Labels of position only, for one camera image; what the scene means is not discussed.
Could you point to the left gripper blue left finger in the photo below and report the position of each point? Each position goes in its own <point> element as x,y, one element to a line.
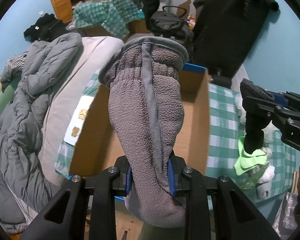
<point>123,182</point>

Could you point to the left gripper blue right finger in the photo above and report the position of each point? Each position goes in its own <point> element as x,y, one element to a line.
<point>178,184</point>

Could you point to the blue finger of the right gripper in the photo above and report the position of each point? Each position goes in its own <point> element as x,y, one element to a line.
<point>279,98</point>
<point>260,107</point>

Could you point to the black sock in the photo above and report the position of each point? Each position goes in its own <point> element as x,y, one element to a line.
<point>254,123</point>

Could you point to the lime green microfibre cloth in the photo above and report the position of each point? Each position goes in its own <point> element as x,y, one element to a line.
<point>245,161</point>

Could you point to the green glittery scrub cloth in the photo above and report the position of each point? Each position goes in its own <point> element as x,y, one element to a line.
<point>253,179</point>

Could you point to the white plastic bag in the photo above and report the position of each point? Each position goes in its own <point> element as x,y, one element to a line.
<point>264,183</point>

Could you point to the grey fleece mitt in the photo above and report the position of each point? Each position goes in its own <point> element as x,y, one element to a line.
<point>146,113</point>

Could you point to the white mesh bath pouf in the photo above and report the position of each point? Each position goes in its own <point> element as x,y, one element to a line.
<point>268,131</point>

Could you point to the blue cardboard box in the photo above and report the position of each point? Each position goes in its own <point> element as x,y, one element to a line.
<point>98,146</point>

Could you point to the green checkered tablecloth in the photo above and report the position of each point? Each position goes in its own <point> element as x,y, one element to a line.
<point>225,130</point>

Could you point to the grey puffer duvet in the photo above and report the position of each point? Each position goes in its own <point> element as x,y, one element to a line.
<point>46,67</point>

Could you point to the beige bed mattress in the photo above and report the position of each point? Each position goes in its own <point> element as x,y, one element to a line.
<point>92,56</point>

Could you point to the black office chair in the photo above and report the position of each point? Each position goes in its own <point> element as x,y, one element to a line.
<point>167,24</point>

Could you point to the green pillow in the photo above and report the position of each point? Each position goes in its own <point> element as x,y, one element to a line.
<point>7,96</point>

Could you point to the checkered cloth on boxes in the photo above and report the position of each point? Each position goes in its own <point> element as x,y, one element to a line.
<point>111,15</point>

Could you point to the black clothes pile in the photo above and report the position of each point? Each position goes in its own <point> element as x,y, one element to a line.
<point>46,28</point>

